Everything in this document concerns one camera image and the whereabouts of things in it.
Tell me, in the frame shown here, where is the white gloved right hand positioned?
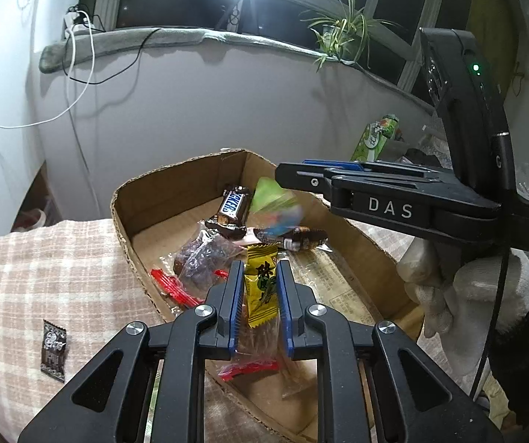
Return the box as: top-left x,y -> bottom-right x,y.
397,238 -> 529,376

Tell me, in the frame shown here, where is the plaid beige table cloth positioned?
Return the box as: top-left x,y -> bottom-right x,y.
0,218 -> 478,443

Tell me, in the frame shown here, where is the brown cardboard box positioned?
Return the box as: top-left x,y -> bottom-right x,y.
110,149 -> 423,442

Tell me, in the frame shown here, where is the red candy wrapper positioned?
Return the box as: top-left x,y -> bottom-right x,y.
149,268 -> 204,309

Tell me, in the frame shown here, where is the green white carton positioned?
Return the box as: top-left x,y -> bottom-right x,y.
351,114 -> 399,162

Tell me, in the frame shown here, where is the white power strip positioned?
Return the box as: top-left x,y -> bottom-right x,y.
63,6 -> 95,38

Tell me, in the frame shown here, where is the yellow candy packet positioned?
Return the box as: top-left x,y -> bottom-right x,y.
243,244 -> 279,328

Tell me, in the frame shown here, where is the black tripod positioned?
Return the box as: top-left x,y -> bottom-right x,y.
214,0 -> 260,35

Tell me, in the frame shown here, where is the red date snack packet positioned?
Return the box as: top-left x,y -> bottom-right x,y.
173,225 -> 243,295

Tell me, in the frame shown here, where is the black power cable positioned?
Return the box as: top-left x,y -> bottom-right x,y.
60,27 -> 161,87

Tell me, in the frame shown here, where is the potted spider plant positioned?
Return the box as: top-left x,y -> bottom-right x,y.
301,0 -> 400,72

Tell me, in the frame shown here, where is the dark chocolate bar wrapper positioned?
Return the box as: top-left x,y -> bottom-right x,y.
215,185 -> 252,227

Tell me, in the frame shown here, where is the green jelly cup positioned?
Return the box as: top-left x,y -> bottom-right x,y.
249,177 -> 303,236

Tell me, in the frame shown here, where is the long brown candy bar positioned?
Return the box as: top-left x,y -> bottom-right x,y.
253,226 -> 328,252

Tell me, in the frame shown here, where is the white charging cable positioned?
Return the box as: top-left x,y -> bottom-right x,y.
0,8 -> 96,130

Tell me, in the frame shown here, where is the small black snack packet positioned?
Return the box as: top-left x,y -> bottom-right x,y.
40,320 -> 67,383

